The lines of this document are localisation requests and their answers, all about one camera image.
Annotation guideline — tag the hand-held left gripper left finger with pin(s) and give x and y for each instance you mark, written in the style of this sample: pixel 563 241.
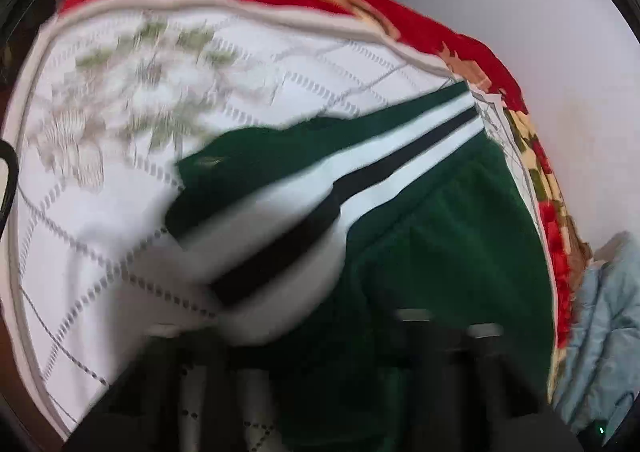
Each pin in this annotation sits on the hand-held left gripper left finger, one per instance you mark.
pixel 165 382

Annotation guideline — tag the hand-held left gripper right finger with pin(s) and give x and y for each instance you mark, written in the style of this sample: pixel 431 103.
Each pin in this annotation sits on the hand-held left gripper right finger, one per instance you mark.
pixel 450 382

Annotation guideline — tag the green and cream varsity jacket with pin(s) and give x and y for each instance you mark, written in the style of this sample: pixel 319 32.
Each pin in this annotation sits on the green and cream varsity jacket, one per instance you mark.
pixel 450 252

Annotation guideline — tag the blue quilt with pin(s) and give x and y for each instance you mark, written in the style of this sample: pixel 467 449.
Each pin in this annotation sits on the blue quilt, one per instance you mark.
pixel 605 322

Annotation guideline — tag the white floral quilted cloth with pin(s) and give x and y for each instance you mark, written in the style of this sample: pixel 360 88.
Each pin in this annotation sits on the white floral quilted cloth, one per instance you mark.
pixel 115 157

